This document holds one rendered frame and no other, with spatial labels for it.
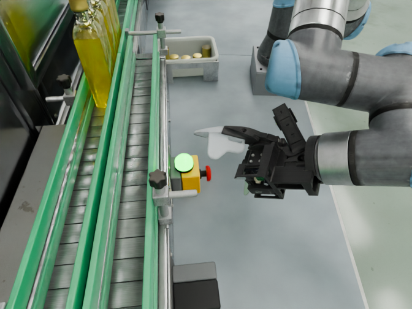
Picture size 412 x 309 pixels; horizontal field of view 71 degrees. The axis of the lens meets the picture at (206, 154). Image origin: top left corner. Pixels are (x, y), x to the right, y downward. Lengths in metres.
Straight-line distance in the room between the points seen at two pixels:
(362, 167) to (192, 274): 0.33
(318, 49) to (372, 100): 0.10
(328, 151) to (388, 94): 0.10
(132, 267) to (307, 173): 0.32
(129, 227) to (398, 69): 0.48
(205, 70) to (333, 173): 0.75
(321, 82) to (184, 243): 0.44
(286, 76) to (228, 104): 0.60
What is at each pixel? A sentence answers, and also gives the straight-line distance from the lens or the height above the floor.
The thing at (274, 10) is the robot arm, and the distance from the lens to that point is 0.99.
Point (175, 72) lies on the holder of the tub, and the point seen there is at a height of 0.80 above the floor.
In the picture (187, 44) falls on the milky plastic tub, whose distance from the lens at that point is 1.20.
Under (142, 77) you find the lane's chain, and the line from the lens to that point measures 0.90.
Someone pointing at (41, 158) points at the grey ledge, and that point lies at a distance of 0.74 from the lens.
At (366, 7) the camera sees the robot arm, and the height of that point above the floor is 1.05.
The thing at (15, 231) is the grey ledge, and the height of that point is 0.88.
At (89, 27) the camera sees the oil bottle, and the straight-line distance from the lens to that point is 0.71.
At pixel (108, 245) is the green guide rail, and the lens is 0.52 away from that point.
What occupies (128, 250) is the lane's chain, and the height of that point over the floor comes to 0.88.
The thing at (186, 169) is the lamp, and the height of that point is 0.84.
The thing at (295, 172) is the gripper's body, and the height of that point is 1.04.
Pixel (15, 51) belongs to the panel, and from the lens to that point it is 0.72.
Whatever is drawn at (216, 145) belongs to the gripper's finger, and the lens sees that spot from 0.47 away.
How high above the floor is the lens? 1.36
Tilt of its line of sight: 48 degrees down
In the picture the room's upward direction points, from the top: straight up
